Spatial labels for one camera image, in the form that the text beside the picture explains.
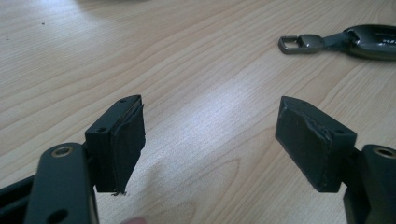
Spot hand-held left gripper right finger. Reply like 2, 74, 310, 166
275, 95, 359, 193

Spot dark grey car key fob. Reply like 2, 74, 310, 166
277, 23, 396, 62

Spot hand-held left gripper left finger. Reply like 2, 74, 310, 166
84, 94, 147, 196

